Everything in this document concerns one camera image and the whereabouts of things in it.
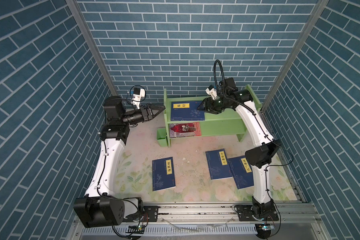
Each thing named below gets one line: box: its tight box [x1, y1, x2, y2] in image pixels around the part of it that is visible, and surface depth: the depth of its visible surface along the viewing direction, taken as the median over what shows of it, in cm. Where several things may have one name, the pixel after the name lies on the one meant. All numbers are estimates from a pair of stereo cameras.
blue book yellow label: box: [171, 101, 205, 121], surface depth 83 cm
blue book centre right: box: [205, 148, 233, 180], surface depth 92 cm
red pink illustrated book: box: [169, 122, 202, 138], surface depth 93 cm
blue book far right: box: [228, 155, 254, 190], surface depth 87 cm
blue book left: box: [152, 156, 176, 192], surface depth 88 cm
